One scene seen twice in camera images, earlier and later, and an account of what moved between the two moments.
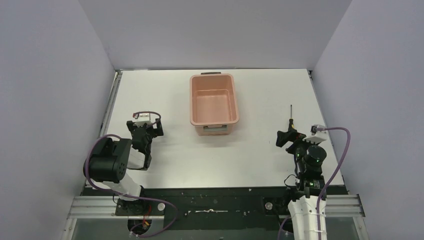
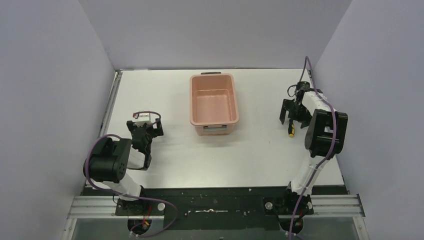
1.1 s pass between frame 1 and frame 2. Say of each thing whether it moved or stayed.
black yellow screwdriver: stayed
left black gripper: stayed
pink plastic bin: stayed
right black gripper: moved
